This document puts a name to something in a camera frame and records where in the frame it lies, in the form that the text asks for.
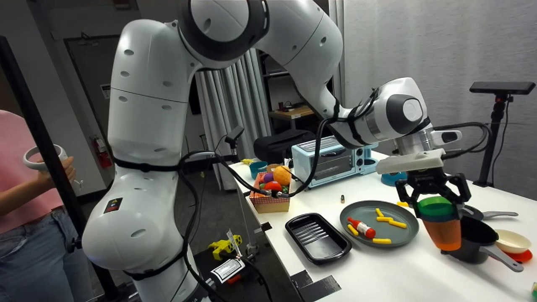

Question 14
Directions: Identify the grey-green plate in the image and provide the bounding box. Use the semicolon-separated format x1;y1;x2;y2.
339;200;420;248

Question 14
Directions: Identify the toaster oven door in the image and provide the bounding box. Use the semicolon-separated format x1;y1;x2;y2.
308;153;356;185

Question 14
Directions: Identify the light blue toaster oven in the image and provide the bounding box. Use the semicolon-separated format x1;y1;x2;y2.
291;135;379;188

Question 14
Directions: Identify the person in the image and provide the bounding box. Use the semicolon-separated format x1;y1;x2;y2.
0;109;95;302

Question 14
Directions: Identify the hand controller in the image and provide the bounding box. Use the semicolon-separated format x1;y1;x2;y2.
23;144;83;190

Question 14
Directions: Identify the white curtain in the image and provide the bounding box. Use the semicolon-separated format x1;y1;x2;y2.
195;48;271;192

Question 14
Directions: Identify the grey door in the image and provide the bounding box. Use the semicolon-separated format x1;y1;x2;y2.
63;34;123;148

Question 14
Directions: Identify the black tape strip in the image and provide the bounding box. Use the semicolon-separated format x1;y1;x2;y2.
290;270;342;302

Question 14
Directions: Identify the black pan with grey handle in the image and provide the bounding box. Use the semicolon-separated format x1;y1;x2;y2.
459;204;519;222

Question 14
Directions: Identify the black plastic tray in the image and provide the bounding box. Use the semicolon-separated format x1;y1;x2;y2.
285;212;353;266

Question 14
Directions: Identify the yellow clamp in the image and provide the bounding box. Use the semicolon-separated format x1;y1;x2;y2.
208;234;243;261

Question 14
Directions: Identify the black pot with grey handle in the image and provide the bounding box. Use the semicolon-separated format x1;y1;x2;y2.
440;216;525;273

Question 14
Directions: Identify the checkered basket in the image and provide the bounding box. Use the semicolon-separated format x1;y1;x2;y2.
249;172;291;214

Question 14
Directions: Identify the orange plate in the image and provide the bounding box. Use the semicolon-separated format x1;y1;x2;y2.
503;249;534;264

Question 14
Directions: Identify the black stand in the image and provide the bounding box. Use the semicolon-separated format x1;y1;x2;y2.
0;35;123;302

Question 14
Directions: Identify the camera on mount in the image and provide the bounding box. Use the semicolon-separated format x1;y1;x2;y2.
469;81;537;188
180;125;245;173

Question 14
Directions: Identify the red fire extinguisher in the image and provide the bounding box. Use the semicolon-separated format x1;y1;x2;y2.
91;135;113;169

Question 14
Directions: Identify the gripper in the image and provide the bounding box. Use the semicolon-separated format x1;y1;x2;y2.
395;167;472;219

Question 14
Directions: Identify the black bag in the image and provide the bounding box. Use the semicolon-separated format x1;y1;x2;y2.
253;128;316;165

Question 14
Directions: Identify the white label card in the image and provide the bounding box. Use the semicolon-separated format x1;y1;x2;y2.
210;258;246;284

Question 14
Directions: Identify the small blue bowl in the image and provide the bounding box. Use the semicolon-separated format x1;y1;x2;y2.
249;161;269;180

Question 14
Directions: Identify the wooden desk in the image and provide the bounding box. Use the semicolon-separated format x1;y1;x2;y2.
268;104;315;130

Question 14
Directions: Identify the toy orange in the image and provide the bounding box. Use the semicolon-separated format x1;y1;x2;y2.
272;165;292;186

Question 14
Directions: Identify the toy ketchup bottle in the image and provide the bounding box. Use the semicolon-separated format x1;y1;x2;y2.
347;217;377;240

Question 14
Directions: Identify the green plastic cup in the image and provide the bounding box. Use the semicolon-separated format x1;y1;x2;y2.
417;196;456;219

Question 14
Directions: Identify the cream bowl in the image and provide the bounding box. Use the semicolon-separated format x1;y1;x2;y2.
495;229;532;254

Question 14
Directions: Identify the orange plastic cup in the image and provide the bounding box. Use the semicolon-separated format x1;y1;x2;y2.
422;218;462;252

